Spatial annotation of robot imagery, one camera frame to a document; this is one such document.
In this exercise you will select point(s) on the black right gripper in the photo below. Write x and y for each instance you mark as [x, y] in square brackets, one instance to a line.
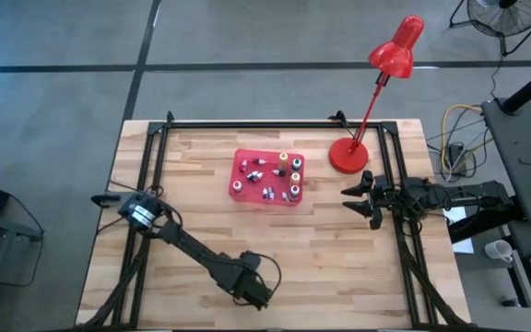
[385, 198]

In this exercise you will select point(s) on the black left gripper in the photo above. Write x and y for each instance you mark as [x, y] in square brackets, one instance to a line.
[244, 283]

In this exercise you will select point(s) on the large dark red colouring bottle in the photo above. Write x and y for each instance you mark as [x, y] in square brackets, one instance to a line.
[294, 191]

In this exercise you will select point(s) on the small purple-label colouring bottle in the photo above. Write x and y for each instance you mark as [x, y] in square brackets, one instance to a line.
[285, 197]

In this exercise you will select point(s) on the yellow bottle with beige top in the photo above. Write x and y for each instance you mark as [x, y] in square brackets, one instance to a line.
[283, 161]

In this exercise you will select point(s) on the small green-label colouring bottle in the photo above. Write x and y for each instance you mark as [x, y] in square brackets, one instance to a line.
[278, 172]

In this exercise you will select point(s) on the small dark food colouring bottle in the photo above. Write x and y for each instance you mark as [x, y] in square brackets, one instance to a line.
[243, 165]
[250, 175]
[258, 178]
[259, 161]
[271, 194]
[265, 193]

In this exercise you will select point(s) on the pink translucent plastic bin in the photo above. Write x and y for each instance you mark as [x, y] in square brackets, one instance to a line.
[258, 154]

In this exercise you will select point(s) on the large red food colouring bottle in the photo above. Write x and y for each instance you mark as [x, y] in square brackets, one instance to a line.
[237, 186]

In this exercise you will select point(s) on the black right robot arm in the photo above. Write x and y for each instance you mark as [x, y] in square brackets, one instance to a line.
[468, 198]

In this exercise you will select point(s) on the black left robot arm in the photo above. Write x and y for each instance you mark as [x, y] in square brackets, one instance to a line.
[192, 244]

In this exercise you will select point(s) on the red desk lamp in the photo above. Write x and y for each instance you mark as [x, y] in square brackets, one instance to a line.
[348, 157]

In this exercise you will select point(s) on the black power adapter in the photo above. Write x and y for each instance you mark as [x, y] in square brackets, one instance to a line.
[455, 154]

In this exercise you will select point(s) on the white paper sheet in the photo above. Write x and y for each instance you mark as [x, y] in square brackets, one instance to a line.
[464, 246]

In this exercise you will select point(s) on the black desk beam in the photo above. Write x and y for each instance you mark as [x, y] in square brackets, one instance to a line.
[482, 226]

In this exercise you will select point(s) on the white mug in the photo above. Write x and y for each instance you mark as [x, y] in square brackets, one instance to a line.
[497, 250]

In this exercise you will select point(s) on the grey desk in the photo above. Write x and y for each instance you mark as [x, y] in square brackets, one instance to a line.
[519, 152]

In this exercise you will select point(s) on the black floor fan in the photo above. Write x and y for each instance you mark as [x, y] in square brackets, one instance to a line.
[487, 23]

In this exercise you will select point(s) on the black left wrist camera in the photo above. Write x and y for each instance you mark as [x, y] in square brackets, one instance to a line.
[250, 261]

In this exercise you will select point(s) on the black aluminium table frame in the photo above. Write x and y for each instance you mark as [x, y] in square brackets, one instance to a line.
[270, 124]

